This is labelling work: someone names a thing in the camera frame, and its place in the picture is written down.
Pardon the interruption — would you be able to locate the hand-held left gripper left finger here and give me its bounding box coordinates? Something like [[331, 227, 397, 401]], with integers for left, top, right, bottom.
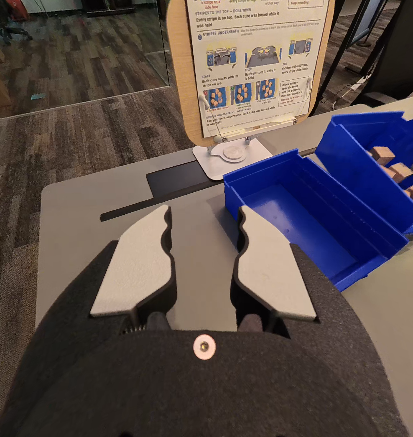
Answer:
[[90, 204, 178, 329]]

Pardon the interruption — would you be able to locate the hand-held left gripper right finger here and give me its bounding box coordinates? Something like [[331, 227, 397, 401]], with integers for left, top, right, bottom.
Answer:
[[230, 206, 318, 332]]

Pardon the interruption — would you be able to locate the black office chair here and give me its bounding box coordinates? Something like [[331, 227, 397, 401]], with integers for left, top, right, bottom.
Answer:
[[0, 0, 33, 45]]

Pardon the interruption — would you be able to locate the blue plastic bin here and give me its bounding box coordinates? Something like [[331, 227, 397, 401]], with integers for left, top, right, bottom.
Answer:
[[315, 111, 413, 236], [223, 148, 409, 293]]

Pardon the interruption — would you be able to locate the wooden instruction board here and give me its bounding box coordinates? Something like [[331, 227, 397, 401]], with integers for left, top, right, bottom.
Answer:
[[166, 0, 335, 148]]

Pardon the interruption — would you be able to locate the glass partition panel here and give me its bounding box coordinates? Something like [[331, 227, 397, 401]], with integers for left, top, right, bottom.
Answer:
[[0, 0, 170, 122]]

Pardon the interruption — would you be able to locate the large black panel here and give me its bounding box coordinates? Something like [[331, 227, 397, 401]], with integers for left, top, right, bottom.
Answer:
[[362, 0, 413, 101]]

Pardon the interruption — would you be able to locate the printed instruction sheet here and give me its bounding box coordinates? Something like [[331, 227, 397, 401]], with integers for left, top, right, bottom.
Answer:
[[186, 0, 330, 139]]

